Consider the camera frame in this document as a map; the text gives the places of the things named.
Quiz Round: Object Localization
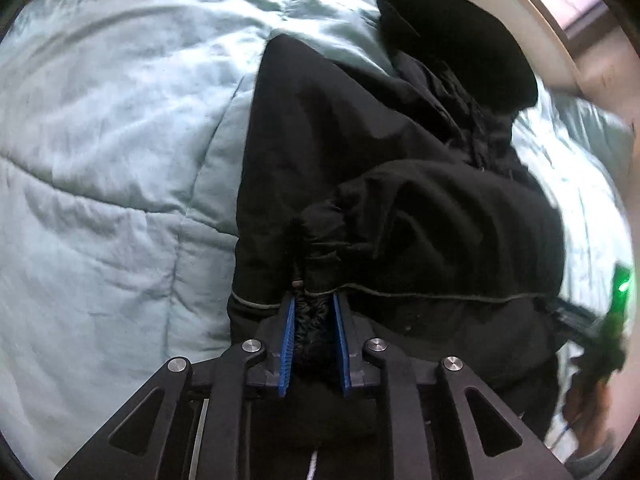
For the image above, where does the light blue quilted blanket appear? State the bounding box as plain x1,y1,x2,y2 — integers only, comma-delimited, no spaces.
0,0,636,476

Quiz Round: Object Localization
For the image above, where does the person's right forearm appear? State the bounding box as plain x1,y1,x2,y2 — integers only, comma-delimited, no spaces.
550,380,621,476

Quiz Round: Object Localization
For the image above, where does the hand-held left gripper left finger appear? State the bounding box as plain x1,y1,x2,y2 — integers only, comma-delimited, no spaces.
54,292,297,480

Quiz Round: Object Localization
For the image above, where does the black jacket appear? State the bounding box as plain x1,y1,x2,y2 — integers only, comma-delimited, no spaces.
227,0,567,441

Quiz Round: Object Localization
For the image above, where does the beige bed frame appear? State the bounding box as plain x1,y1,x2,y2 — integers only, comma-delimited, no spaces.
470,0,591,92

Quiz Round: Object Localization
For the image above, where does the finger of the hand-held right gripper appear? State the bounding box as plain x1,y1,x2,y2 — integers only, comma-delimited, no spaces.
542,298,609,344

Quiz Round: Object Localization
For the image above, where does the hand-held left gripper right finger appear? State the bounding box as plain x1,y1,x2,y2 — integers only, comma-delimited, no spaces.
332,294,574,480

